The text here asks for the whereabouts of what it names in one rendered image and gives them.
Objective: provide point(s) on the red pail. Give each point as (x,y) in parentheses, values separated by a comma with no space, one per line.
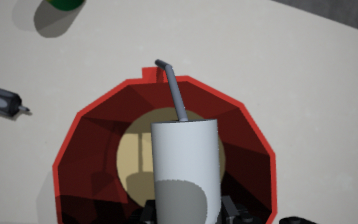
(173,132)

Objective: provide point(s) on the green drink can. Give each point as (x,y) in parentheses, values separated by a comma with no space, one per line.
(66,5)

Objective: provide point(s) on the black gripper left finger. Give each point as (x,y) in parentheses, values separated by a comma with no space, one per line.
(146,215)

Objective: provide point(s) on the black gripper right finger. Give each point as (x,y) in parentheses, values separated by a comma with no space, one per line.
(230,215)

